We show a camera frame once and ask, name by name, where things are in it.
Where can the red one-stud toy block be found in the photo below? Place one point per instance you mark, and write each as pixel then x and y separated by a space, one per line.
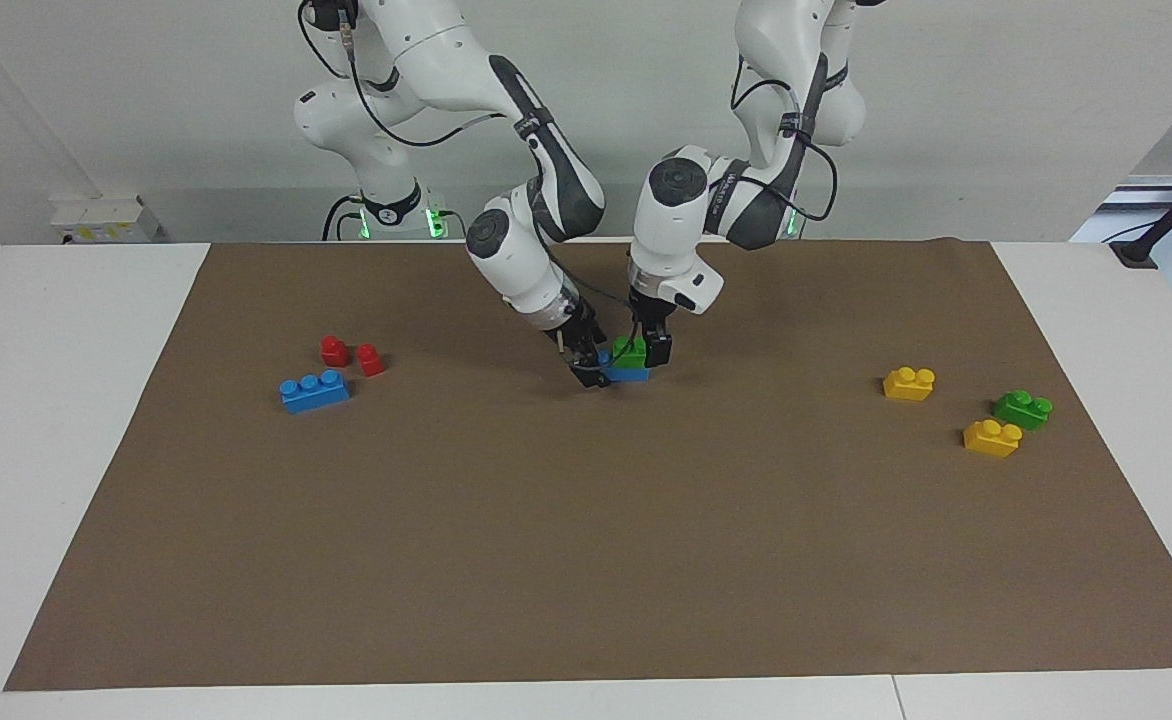
pixel 334 351
pixel 371 360

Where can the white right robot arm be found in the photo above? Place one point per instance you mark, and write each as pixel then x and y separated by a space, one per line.
pixel 426 50

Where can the white power socket box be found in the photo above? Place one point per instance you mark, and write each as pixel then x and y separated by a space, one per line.
pixel 106 218

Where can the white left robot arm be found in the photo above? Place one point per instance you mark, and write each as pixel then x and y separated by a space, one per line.
pixel 676 220

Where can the yellow two-stud toy block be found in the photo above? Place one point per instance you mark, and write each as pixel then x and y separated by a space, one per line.
pixel 909 384
pixel 992 439

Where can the blue three-stud toy block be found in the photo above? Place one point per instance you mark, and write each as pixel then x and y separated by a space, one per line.
pixel 314 391
pixel 629 375

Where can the green two-stud toy block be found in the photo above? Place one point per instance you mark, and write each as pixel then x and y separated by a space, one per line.
pixel 630 353
pixel 1023 409

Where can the black camera stand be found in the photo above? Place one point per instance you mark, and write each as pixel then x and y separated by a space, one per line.
pixel 1171 215

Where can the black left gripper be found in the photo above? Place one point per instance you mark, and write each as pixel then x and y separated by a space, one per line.
pixel 650 312

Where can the brown table mat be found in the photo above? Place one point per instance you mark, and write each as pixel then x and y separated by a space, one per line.
pixel 586 520

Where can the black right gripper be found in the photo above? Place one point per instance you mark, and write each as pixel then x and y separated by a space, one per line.
pixel 576 330

